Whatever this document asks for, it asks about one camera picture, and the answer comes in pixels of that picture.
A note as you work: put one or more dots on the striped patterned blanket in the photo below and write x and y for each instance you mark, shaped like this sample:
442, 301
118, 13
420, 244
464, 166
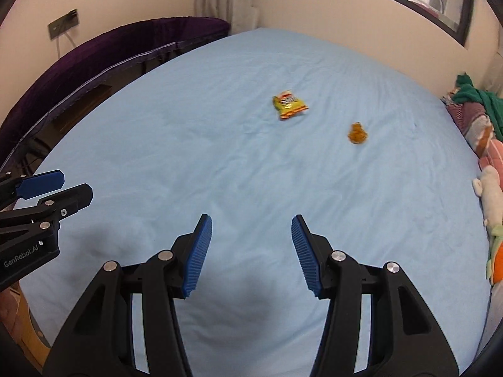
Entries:
471, 119

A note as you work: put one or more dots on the green cloth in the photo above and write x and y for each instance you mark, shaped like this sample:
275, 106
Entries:
487, 104

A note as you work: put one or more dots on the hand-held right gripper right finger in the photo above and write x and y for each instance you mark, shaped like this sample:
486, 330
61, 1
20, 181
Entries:
304, 251

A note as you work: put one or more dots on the purple velvet headboard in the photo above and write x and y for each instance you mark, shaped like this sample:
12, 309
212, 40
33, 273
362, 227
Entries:
98, 53

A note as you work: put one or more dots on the green and orange plush toy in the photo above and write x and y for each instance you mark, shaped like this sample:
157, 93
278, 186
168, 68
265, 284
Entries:
496, 255

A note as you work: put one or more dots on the small orange wrapper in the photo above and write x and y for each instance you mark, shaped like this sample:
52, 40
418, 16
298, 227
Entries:
357, 134

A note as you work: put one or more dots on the dark wall socket plate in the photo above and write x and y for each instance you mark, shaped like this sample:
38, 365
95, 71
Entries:
63, 24

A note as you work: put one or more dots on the light blue bed sheet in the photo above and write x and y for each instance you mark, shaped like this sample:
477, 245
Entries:
220, 153

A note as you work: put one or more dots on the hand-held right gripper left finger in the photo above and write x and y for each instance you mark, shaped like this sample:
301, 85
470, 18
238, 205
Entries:
198, 251

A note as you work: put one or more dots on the white plush toy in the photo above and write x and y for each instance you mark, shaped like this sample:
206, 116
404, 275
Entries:
491, 196

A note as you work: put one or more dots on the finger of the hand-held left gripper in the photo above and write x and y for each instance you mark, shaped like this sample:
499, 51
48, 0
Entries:
41, 184
66, 198

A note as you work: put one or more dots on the yellow snack packet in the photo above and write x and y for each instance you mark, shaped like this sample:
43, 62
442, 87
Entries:
290, 104

